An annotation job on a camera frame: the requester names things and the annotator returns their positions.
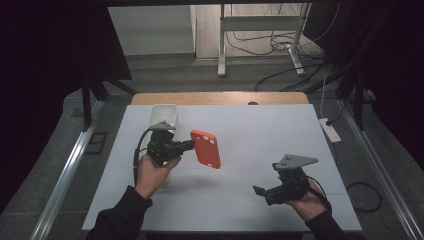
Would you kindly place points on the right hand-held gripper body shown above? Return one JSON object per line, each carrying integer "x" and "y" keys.
{"x": 290, "y": 183}

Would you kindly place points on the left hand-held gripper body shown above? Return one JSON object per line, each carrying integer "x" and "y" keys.
{"x": 161, "y": 146}

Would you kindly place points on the orange phone case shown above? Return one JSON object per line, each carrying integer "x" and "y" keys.
{"x": 206, "y": 150}

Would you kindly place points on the white oblong plastic container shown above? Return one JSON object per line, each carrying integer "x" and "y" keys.
{"x": 163, "y": 113}

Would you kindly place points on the person's right hand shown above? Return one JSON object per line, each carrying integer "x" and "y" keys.
{"x": 310, "y": 205}

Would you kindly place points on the person's left hand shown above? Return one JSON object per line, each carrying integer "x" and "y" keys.
{"x": 151, "y": 176}

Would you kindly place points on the wooden table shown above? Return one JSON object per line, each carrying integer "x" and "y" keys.
{"x": 200, "y": 98}

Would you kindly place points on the white power strip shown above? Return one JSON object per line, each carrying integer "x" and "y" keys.
{"x": 330, "y": 130}

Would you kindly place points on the black metal stand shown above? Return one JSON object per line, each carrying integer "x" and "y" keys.
{"x": 359, "y": 106}
{"x": 87, "y": 103}

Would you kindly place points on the black curtain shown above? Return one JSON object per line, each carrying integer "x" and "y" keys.
{"x": 393, "y": 66}
{"x": 40, "y": 83}

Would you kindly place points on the black square floor frame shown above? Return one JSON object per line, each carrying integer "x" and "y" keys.
{"x": 96, "y": 143}

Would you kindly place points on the aluminium rail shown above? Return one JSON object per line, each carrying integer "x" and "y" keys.
{"x": 63, "y": 180}
{"x": 380, "y": 166}

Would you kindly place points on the white metal desk frame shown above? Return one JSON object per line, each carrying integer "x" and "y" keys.
{"x": 260, "y": 23}

